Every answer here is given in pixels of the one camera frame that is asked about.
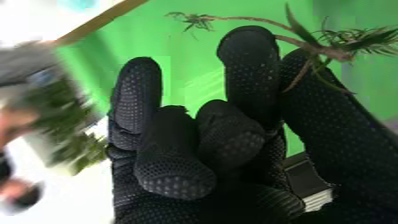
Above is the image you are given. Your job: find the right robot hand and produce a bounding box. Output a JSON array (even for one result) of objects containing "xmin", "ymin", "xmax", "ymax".
[{"xmin": 105, "ymin": 25, "xmax": 398, "ymax": 224}]

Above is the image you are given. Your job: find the green sprig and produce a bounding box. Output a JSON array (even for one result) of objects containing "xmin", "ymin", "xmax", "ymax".
[{"xmin": 164, "ymin": 3, "xmax": 398, "ymax": 95}]

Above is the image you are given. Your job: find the bunch of green sprigs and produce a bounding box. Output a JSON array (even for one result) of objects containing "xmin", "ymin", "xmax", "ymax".
[{"xmin": 25, "ymin": 78, "xmax": 112, "ymax": 176}]

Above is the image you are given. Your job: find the person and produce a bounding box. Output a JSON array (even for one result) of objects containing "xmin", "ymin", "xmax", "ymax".
[{"xmin": 0, "ymin": 40, "xmax": 68, "ymax": 215}]

